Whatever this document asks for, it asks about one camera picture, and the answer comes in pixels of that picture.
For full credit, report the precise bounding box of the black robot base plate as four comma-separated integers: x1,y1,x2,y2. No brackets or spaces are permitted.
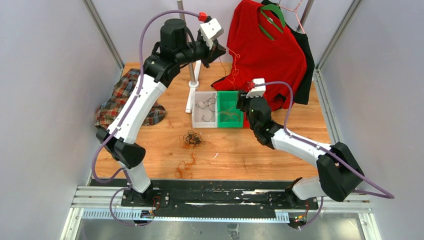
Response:
121,179,319,220

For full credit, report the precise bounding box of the black thin cable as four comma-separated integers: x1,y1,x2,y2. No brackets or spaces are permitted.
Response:
182,130,207,149
195,93,220,123

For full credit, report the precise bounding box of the aluminium frame rail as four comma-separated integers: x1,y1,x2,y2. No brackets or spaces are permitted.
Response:
60,186,381,240

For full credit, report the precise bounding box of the green clothes hanger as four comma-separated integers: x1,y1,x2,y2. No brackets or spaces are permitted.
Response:
258,4,288,41

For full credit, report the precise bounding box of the red plastic bin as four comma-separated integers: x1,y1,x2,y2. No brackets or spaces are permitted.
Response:
242,119,250,128

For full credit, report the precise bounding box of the pink wire hanger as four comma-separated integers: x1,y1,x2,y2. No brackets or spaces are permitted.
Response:
277,0,305,34

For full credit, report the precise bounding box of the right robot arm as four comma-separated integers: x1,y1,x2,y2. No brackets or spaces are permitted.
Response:
236,91,363,209

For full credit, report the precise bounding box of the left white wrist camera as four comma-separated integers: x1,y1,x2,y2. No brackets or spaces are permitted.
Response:
200,18,224,41

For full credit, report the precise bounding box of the plaid flannel shirt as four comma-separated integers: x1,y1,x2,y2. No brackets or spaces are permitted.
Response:
94,68,168,129

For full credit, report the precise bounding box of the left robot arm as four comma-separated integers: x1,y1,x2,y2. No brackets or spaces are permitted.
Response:
96,16,226,207

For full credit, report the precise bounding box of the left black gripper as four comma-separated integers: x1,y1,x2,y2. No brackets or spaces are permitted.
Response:
176,34,227,69

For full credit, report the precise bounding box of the green plastic bin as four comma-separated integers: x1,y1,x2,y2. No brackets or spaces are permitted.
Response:
216,91,244,128

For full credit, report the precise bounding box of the black t-shirt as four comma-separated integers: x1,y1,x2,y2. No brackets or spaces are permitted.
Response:
255,1,314,111

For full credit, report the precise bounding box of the white rack base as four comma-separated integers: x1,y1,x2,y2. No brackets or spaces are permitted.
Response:
185,60,202,113

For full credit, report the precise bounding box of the red t-shirt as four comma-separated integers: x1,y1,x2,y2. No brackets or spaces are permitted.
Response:
211,0,307,111

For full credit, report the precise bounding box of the right silver rack pole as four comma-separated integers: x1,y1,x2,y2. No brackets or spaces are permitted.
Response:
296,0,315,34

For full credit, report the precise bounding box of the white plastic bin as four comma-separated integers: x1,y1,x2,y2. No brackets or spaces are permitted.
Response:
191,91,218,129

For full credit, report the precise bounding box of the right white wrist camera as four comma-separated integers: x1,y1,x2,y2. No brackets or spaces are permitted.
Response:
246,78,266,98

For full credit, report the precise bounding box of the silver rack pole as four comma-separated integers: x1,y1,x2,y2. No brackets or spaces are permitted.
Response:
296,0,315,34
176,0,196,87

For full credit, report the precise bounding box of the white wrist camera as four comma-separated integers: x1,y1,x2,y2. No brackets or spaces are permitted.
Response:
200,18,224,41
246,78,266,98

